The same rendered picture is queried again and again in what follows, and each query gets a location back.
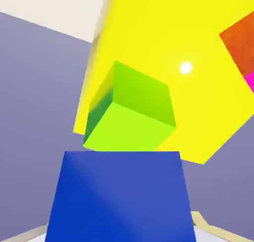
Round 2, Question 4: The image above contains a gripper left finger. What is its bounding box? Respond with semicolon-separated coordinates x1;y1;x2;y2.
0;223;49;242

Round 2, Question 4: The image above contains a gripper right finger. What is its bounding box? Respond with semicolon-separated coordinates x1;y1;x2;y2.
190;211;249;242

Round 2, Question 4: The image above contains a small blue cube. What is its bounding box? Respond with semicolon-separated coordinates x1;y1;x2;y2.
44;150;197;242

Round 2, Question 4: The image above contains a small green cube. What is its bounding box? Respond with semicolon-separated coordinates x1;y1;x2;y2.
82;60;177;152

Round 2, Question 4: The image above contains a small pink cube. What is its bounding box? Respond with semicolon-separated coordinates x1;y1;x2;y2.
243;71;254;94

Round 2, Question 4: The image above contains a small orange cube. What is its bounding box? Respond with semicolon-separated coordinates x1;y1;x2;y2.
218;10;254;77

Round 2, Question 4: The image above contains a large yellow box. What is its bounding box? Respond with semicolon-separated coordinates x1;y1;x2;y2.
72;0;254;165

